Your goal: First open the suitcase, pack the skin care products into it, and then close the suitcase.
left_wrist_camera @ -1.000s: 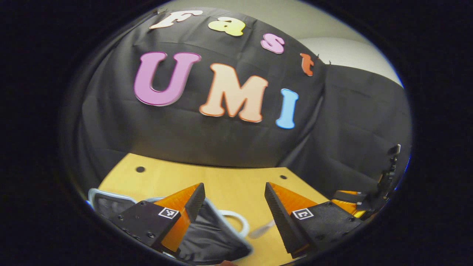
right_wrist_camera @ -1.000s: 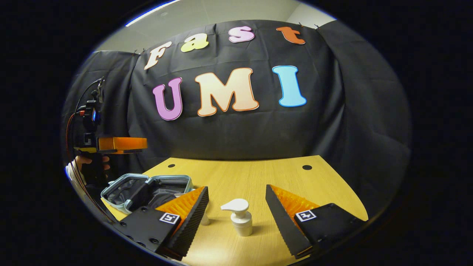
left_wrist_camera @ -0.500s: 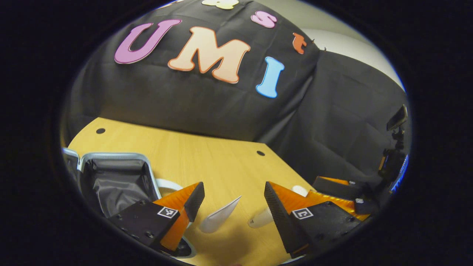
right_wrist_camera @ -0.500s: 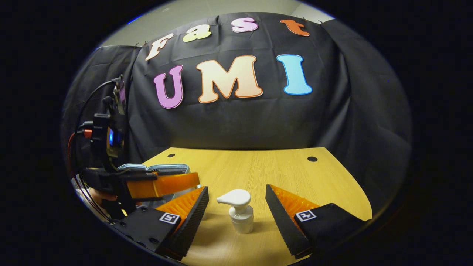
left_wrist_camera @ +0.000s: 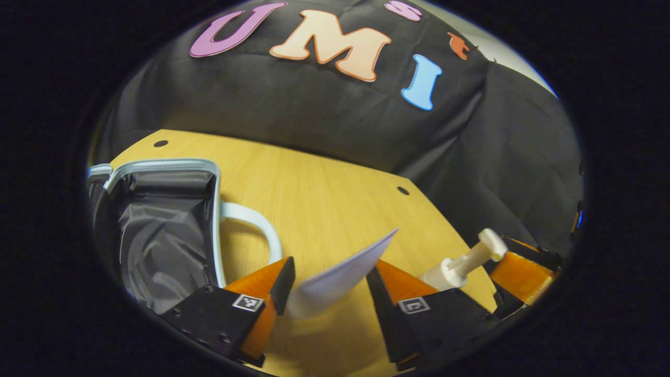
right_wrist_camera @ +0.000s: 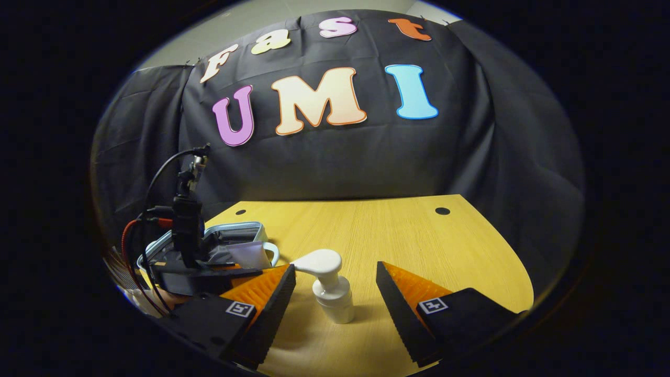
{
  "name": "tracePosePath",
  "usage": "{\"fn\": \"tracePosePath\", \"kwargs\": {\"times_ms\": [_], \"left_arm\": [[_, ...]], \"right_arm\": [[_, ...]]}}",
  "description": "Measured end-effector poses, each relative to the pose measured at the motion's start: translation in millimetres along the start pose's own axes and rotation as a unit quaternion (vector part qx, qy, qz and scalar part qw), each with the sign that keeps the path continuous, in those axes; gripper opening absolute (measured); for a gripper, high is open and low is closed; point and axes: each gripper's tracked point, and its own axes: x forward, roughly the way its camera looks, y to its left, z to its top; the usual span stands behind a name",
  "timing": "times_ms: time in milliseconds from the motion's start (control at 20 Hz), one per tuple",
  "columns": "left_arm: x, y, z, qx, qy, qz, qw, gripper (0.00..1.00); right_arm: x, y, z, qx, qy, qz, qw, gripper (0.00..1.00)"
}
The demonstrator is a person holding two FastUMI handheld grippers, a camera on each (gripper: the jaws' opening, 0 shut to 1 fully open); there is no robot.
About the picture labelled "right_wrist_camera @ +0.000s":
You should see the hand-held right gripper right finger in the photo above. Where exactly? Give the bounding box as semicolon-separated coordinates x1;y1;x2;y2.
376;261;527;368

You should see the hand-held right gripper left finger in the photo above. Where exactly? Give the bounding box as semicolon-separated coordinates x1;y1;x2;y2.
157;263;297;367

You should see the white squeeze tube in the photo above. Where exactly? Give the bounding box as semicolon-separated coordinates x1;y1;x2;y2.
227;241;273;270

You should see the light blue small suitcase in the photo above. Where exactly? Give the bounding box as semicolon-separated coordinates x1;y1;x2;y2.
137;221;281;273

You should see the white pump bottle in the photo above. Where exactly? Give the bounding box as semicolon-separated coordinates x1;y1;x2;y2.
289;249;355;324

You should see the grey ribbed strip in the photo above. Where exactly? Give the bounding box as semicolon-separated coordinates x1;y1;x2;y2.
104;245;138;291

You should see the black backdrop cloth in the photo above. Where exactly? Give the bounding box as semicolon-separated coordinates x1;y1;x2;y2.
92;9;586;299

